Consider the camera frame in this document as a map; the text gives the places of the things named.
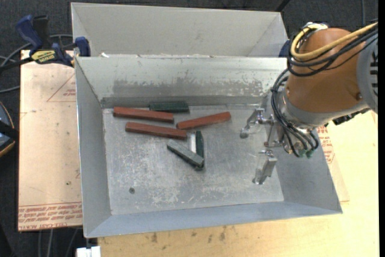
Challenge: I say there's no grey-green flat block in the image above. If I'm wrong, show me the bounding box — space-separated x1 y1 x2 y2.
166 140 205 169

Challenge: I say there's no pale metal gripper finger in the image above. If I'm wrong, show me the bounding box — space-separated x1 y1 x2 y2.
251 150 279 185
239 108 276 140

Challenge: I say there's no grey metal bin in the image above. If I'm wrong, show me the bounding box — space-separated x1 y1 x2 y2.
70 2 343 239

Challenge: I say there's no red-brown flat block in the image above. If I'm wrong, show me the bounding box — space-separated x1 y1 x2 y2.
125 121 188 140
176 111 232 131
112 106 175 124

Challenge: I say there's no black cylinder on white bracket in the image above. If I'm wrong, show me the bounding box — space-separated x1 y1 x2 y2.
331 113 354 126

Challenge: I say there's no brown cardboard board red print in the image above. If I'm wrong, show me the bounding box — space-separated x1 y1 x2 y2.
17 49 351 232

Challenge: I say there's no dark green flat block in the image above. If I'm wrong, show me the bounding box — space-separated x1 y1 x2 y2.
195 130 206 172
149 101 190 114

